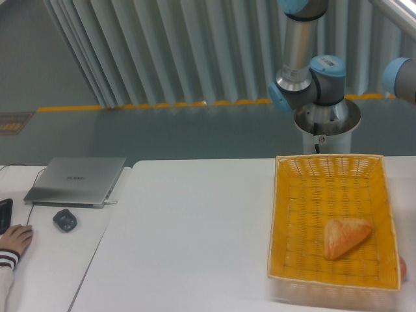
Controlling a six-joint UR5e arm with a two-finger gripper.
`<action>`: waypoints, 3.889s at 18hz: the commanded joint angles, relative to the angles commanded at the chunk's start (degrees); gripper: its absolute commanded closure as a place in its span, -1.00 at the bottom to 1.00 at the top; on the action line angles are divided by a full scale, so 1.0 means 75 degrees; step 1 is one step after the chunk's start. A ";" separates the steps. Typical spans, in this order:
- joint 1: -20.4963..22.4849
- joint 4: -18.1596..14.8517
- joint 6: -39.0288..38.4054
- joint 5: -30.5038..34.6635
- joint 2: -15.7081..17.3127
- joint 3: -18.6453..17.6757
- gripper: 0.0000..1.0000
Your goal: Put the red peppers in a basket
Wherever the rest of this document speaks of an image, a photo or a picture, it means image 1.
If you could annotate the person's hand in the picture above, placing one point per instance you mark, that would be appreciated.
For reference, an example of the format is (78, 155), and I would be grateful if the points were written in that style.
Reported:
(17, 238)

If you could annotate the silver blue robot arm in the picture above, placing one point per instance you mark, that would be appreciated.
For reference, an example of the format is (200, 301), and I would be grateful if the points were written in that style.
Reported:
(302, 80)

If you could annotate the white striped sleeve forearm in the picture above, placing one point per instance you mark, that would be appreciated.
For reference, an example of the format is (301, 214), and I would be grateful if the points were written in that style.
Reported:
(9, 260)

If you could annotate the yellow wicker basket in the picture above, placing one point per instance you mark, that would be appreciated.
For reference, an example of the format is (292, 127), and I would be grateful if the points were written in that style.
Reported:
(310, 191)

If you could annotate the black keyboard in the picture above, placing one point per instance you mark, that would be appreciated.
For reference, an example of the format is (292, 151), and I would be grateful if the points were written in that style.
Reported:
(5, 214)

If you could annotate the black small controller device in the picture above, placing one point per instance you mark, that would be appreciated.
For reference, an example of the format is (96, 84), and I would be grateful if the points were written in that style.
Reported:
(65, 220)

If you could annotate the silver closed laptop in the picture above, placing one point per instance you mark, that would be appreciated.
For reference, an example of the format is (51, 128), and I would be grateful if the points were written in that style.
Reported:
(76, 182)

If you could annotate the pleated grey curtain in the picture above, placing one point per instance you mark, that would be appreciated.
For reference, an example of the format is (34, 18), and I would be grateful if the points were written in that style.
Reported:
(170, 52)

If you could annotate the triangular bread piece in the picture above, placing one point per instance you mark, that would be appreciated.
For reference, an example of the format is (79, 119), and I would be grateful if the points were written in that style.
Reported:
(343, 234)

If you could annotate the red pepper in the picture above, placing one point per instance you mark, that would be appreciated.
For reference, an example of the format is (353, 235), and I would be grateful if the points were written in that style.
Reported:
(403, 268)

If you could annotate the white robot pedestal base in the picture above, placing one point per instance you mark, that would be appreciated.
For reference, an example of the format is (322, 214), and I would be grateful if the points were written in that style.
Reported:
(327, 129)

